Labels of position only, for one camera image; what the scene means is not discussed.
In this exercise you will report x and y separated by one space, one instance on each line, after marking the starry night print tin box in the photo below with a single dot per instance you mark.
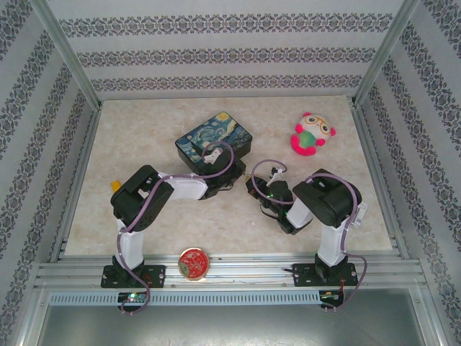
216 131

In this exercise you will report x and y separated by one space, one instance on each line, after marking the aluminium frame post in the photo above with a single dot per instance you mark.
65 54
387 54

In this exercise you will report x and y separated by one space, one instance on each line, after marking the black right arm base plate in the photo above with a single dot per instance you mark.
306 275

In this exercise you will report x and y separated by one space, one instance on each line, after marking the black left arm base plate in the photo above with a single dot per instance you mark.
158 275

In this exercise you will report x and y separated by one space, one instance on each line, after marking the yellow wooden block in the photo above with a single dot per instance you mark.
116 185

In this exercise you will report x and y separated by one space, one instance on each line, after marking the round gold tin red lid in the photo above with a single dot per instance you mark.
193 263

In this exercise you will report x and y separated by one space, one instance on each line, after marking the small circuit board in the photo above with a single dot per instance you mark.
133 297
332 296

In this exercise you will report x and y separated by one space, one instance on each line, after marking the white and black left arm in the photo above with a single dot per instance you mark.
140 202

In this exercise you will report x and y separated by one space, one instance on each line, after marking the pink and white plush toy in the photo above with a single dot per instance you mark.
309 140

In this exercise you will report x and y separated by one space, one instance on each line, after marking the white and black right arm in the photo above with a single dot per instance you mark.
327 202

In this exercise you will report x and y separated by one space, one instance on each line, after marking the aluminium side rail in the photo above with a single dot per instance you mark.
381 180
77 180

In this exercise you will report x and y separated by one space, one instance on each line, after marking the aluminium table edge rail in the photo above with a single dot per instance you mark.
245 270

